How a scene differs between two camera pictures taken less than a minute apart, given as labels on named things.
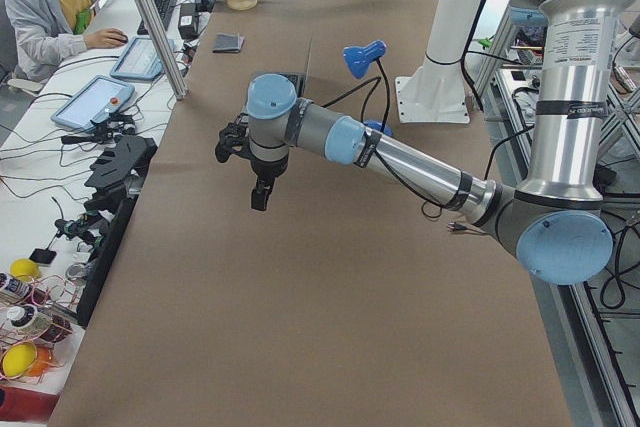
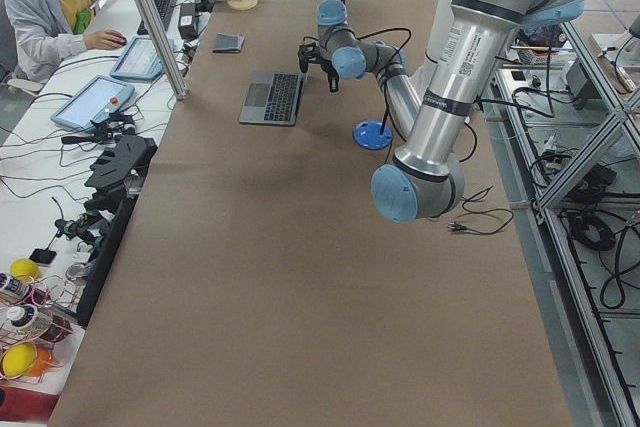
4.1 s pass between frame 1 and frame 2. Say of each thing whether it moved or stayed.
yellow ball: stayed
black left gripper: moved
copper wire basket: stayed
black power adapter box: stayed
